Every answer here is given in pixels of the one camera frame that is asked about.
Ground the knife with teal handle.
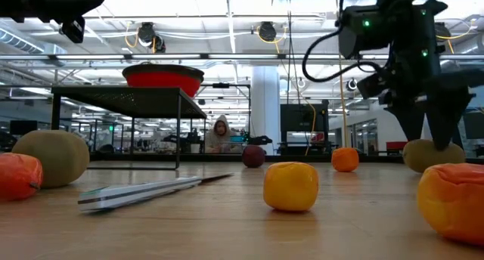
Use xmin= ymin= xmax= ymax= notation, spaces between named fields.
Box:
xmin=77 ymin=172 xmax=234 ymax=215

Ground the red colander with grey rim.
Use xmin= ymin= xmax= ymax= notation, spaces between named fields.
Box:
xmin=121 ymin=62 xmax=205 ymax=98

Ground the black aluminium table frame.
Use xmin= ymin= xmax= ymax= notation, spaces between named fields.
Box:
xmin=0 ymin=152 xmax=484 ymax=166

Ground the red box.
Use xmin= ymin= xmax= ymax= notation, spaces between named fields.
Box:
xmin=385 ymin=141 xmax=408 ymax=152

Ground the small orange pepper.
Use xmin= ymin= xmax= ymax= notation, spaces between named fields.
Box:
xmin=417 ymin=162 xmax=484 ymax=248
xmin=0 ymin=152 xmax=44 ymax=203
xmin=262 ymin=161 xmax=320 ymax=212

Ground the black power cable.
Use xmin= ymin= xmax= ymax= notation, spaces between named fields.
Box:
xmin=286 ymin=0 xmax=296 ymax=106

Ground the black equipment cart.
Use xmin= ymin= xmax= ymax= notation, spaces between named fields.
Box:
xmin=279 ymin=103 xmax=330 ymax=155

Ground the black monitor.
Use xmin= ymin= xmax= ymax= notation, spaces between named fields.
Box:
xmin=9 ymin=119 xmax=39 ymax=135
xmin=464 ymin=110 xmax=484 ymax=140

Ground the white square pillar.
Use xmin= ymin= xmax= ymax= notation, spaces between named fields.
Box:
xmin=251 ymin=66 xmax=281 ymax=155

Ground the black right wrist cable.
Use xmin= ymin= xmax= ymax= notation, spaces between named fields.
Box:
xmin=301 ymin=0 xmax=383 ymax=83

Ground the person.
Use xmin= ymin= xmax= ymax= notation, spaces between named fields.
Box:
xmin=203 ymin=114 xmax=243 ymax=154

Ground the dark red plum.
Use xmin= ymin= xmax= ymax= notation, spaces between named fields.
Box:
xmin=241 ymin=144 xmax=266 ymax=169

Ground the small orange tangerine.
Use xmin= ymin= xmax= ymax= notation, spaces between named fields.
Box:
xmin=330 ymin=147 xmax=360 ymax=173

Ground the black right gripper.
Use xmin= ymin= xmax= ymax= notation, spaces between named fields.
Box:
xmin=357 ymin=63 xmax=484 ymax=152

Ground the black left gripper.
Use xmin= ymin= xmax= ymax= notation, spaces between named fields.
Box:
xmin=36 ymin=0 xmax=105 ymax=44

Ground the brown-green kiwi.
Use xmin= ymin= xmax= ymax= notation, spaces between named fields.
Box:
xmin=11 ymin=129 xmax=91 ymax=189
xmin=402 ymin=138 xmax=467 ymax=174

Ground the black perforated metal shelf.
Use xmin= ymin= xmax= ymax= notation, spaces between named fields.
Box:
xmin=48 ymin=85 xmax=208 ymax=171

